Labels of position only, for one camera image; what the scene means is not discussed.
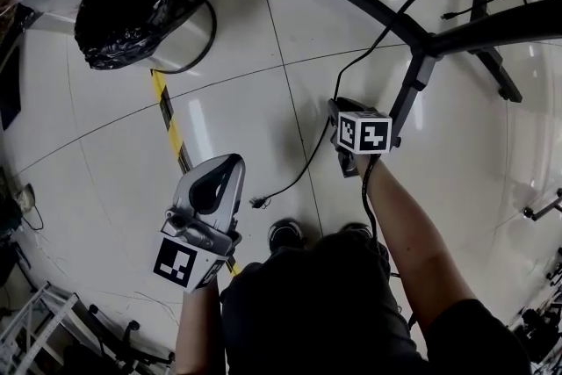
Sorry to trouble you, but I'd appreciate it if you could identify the black gripper data cable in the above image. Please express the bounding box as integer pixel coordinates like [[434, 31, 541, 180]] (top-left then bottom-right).
[[360, 154, 399, 280]]

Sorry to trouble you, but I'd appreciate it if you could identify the black office chair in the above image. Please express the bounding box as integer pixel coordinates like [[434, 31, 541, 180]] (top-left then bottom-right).
[[63, 302, 177, 375]]

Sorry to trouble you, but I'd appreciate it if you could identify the yellow black hazard tape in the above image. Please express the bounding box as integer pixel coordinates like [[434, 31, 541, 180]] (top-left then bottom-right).
[[150, 69, 242, 278]]

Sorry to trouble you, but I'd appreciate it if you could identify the black chair base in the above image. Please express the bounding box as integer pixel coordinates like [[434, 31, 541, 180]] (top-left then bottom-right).
[[522, 188, 562, 225]]

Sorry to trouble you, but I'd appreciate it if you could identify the person's left forearm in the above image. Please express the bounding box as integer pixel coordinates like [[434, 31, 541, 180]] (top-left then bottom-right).
[[174, 280, 227, 375]]

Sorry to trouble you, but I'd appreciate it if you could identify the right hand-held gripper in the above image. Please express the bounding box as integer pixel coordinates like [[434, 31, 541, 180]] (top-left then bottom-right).
[[327, 97, 393, 179]]

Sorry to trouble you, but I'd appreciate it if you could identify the black power cable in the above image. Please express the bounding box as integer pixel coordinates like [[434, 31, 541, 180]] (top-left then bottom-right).
[[249, 0, 491, 210]]

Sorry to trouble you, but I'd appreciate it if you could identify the black loose cable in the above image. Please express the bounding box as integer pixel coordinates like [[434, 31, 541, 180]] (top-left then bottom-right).
[[441, 0, 554, 21]]

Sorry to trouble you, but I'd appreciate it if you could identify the person's left shoe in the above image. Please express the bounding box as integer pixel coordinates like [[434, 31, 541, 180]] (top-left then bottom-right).
[[267, 219, 306, 254]]

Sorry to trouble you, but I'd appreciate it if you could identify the person's right shoe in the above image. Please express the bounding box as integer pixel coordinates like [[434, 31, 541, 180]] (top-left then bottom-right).
[[340, 222, 374, 242]]

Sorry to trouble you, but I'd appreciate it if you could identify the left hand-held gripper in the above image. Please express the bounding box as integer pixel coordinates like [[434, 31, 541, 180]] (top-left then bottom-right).
[[152, 154, 246, 293]]

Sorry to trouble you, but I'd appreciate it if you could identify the person's shoe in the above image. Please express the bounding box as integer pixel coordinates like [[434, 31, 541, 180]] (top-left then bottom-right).
[[340, 222, 374, 242], [267, 219, 306, 254]]

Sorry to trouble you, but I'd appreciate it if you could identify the large steel bin black bag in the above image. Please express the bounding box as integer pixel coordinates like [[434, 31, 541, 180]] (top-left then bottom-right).
[[73, 0, 219, 76]]

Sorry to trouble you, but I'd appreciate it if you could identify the person's right forearm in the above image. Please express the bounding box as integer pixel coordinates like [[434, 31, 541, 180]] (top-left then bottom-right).
[[354, 151, 478, 324]]

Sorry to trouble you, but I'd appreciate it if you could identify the white metal rack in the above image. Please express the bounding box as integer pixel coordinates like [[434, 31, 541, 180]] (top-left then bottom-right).
[[0, 283, 80, 375]]

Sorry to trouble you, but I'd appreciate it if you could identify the person's black shirt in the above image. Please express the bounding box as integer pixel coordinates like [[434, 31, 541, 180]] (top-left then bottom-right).
[[221, 232, 532, 375]]

